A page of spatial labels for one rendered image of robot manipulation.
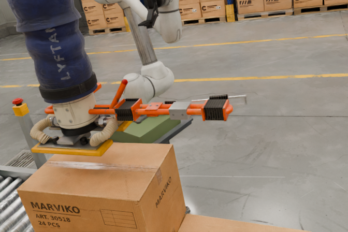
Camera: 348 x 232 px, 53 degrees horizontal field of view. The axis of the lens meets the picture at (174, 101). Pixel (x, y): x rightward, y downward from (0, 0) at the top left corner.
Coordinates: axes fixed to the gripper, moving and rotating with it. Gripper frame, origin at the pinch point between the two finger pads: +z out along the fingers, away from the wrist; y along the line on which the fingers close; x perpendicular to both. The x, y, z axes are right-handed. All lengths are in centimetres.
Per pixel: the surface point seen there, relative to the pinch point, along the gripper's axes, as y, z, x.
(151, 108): 33.1, 25.1, -9.3
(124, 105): 32.8, 23.2, 3.4
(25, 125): 72, -29, 117
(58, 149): 45, 36, 30
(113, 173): 64, 26, 16
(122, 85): 24.1, 23.8, 1.3
